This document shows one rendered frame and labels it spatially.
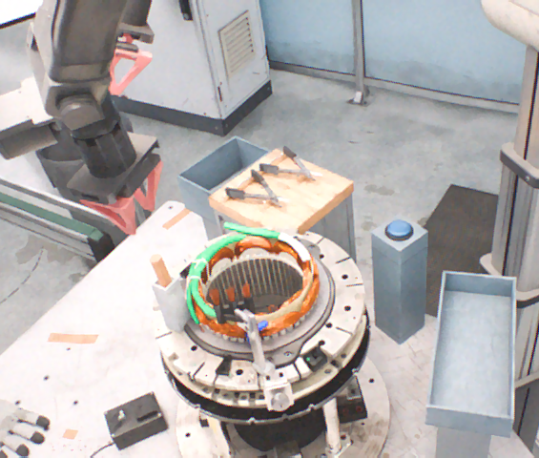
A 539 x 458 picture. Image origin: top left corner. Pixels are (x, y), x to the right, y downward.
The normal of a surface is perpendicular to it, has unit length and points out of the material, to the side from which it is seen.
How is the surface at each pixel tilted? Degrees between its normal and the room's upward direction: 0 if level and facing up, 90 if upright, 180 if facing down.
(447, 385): 0
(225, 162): 90
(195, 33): 90
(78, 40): 119
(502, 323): 0
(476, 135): 0
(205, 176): 90
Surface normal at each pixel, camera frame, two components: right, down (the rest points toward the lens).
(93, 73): 0.40, 0.90
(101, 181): -0.18, -0.68
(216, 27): 0.83, 0.27
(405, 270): 0.60, 0.46
